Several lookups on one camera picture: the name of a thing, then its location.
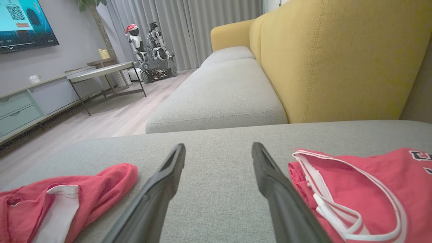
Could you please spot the grey table black metal legs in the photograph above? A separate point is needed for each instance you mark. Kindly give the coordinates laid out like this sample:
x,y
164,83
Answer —
x,y
101,70

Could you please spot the white black humanoid robot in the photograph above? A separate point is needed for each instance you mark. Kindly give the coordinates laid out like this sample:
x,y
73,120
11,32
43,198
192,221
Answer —
x,y
158,42

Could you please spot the potted tree plant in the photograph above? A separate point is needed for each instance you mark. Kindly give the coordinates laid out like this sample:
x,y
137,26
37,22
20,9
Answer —
x,y
101,27

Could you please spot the grey sofa seat cushion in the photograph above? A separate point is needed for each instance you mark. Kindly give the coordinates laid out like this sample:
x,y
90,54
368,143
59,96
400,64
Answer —
x,y
219,98
229,54

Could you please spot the yellow sofa armrest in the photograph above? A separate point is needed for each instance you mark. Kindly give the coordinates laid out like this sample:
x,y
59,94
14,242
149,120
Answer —
x,y
231,33

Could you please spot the yellow sofa backrest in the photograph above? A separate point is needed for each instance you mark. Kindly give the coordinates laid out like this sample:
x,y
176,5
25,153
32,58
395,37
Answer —
x,y
337,60

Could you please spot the large grey sofa chaise cushion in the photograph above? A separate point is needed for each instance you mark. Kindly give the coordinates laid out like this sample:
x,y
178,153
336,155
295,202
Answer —
x,y
219,189

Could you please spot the brown wooden side table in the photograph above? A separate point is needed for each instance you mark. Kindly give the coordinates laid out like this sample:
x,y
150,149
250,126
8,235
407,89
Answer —
x,y
103,62

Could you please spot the white robot with santa hat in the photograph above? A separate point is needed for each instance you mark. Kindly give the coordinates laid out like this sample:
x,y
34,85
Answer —
x,y
136,42

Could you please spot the white cup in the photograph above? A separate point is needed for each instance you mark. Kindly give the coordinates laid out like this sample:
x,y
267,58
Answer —
x,y
34,79

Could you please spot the red shorts with white band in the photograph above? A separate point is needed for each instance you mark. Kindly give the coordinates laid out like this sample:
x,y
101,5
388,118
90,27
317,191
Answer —
x,y
98,189

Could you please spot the red basketball jersey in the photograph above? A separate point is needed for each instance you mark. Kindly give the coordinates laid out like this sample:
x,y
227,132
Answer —
x,y
378,189

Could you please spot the black wheeled robot base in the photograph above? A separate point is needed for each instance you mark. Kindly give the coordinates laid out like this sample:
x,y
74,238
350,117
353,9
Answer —
x,y
158,71

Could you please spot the grey television cabinet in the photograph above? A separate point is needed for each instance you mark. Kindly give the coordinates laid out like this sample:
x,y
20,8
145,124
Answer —
x,y
30,104

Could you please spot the grey pleated curtain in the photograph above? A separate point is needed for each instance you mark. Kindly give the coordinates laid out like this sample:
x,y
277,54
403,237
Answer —
x,y
202,23

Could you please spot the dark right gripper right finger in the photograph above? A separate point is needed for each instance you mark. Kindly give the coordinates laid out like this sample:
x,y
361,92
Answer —
x,y
287,209

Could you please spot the wall television screen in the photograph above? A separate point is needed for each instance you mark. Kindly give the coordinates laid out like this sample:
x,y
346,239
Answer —
x,y
23,23

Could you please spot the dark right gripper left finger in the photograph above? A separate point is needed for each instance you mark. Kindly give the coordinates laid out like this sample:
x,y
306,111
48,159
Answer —
x,y
152,202

